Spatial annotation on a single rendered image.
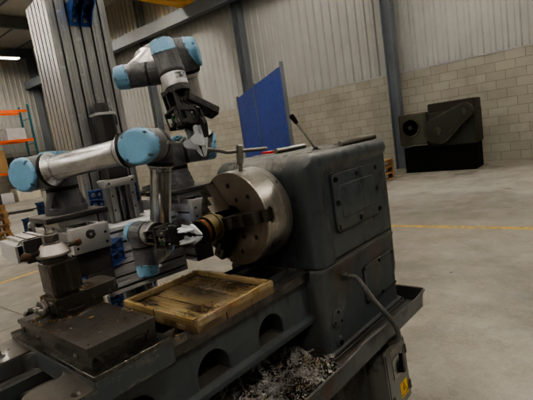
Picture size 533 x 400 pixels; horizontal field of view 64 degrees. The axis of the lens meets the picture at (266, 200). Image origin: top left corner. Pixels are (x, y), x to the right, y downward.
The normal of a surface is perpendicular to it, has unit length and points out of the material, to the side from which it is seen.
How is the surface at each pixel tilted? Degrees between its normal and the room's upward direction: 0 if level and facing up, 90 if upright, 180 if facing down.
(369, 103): 90
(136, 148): 90
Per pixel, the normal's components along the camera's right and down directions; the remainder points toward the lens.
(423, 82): -0.62, 0.21
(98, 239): 0.68, 0.00
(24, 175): -0.29, 0.19
